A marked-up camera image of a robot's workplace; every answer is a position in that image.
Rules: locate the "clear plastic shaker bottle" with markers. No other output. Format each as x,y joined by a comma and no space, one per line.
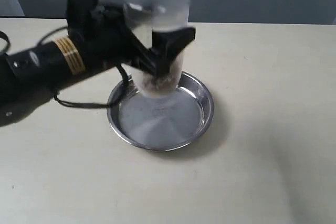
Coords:
144,17

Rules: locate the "round stainless steel tray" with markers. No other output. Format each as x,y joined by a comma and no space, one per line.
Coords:
164,124

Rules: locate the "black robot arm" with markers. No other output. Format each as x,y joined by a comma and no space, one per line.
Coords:
31,78

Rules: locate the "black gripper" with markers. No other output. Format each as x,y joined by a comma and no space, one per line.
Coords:
99,38

